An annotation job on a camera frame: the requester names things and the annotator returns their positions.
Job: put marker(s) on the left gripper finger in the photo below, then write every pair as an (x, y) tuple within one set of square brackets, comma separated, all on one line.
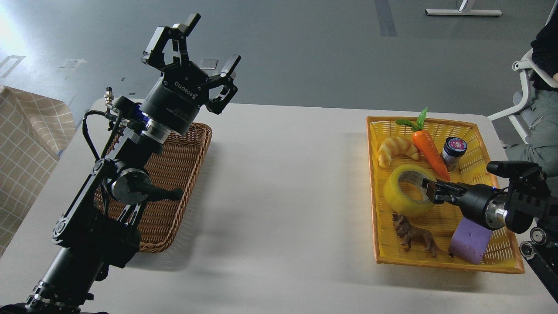
[(177, 34), (224, 80)]

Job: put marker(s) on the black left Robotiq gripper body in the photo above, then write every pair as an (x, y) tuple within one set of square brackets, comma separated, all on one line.
[(177, 97)]

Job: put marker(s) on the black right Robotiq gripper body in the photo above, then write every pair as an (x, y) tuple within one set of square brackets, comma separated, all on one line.
[(484, 205)]

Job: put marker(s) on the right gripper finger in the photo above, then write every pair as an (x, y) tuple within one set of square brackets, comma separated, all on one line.
[(440, 196), (446, 187)]

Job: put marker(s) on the yellow tape roll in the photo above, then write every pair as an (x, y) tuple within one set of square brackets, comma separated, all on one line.
[(404, 193)]

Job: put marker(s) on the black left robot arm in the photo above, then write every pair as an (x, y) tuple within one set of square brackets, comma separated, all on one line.
[(100, 227)]

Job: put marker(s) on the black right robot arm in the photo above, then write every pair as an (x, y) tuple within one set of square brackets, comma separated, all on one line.
[(525, 205)]

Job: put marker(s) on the yellow plastic basket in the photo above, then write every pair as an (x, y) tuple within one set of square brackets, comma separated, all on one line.
[(434, 204)]

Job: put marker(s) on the purple foam cube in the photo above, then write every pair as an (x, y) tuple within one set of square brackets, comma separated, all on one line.
[(470, 241)]

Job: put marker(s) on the toy orange carrot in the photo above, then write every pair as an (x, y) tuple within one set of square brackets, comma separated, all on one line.
[(424, 142)]

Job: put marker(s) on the small dark jar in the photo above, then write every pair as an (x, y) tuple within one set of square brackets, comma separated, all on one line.
[(454, 148)]

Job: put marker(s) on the brown toy lion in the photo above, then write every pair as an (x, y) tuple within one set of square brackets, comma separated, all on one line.
[(408, 232)]

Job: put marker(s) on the toy croissant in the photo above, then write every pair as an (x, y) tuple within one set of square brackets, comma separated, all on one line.
[(393, 146)]

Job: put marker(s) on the brown wicker basket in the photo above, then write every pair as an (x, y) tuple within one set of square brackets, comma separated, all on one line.
[(178, 166)]

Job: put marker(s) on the seated person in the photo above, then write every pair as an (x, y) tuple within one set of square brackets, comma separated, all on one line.
[(542, 143)]

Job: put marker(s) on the beige checkered cloth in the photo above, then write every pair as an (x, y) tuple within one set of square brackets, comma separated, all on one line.
[(34, 130)]

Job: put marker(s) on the white stand base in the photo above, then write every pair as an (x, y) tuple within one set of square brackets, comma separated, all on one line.
[(464, 8)]

